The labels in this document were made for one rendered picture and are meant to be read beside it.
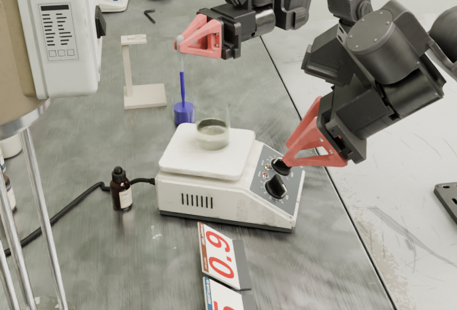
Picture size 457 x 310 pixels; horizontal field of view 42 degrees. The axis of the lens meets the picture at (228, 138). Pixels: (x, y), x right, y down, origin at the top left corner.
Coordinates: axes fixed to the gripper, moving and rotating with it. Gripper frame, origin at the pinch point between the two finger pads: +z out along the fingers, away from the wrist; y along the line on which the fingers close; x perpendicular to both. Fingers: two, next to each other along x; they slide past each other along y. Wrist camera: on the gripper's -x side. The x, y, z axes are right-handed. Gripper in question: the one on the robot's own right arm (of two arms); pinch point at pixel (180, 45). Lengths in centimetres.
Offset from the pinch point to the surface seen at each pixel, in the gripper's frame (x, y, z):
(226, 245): 13.5, 31.5, 16.1
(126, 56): 5.6, -12.9, 3.5
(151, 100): 14.1, -8.9, 1.3
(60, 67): -27, 49, 42
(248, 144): 6.1, 23.4, 5.1
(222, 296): 12.3, 38.8, 22.7
